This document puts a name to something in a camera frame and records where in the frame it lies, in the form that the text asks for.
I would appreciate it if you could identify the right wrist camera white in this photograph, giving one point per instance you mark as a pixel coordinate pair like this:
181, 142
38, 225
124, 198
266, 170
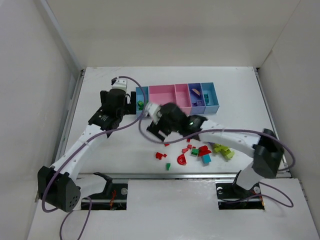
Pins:
152, 110

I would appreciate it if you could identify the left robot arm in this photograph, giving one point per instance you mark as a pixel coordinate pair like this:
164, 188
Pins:
59, 185

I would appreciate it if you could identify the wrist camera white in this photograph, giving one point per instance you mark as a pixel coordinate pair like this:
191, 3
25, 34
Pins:
152, 110
119, 83

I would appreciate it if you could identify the red duplo roof brick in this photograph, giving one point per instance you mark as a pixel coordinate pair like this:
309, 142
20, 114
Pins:
203, 150

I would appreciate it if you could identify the green slope piece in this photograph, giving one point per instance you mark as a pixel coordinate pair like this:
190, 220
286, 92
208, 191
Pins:
167, 166

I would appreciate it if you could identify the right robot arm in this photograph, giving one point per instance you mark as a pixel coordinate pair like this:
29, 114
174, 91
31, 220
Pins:
263, 147

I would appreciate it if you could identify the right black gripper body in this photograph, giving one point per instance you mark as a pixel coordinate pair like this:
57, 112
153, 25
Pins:
157, 128

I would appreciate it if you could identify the purple bin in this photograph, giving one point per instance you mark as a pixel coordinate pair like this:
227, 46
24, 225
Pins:
195, 110

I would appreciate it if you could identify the red arch brick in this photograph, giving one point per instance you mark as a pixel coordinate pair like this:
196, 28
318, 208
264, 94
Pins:
181, 160

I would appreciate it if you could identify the lime green duplo stack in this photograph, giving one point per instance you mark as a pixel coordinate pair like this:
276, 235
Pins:
225, 151

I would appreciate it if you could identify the aluminium rail front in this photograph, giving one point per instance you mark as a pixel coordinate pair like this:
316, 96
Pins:
171, 176

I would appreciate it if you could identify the small green number brick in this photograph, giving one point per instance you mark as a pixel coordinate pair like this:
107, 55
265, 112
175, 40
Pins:
194, 152

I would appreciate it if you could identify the large pink bin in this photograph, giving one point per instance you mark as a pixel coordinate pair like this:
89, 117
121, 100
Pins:
162, 94

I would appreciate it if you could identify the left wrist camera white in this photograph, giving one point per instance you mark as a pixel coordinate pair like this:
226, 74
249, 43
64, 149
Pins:
119, 83

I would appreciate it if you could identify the red slope piece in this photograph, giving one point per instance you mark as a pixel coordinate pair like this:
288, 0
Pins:
184, 150

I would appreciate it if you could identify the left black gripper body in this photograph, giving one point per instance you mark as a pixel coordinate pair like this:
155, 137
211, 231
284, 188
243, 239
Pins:
131, 105

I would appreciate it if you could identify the light blue bin right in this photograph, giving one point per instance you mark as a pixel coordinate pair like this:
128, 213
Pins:
213, 106

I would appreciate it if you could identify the lavender duplo brick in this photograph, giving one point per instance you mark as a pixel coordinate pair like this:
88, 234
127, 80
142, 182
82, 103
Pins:
198, 103

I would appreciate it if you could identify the red brick cluster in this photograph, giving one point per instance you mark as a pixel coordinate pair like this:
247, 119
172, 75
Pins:
159, 155

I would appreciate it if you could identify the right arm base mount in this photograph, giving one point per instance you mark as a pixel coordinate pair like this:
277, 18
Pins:
232, 197

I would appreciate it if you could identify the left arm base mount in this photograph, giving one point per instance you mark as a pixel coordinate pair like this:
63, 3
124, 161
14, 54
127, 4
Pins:
113, 196

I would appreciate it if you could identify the teal frog duplo brick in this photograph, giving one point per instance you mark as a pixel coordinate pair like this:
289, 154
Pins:
206, 99

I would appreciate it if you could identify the teal square brick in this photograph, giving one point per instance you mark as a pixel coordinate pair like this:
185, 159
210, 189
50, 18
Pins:
206, 159

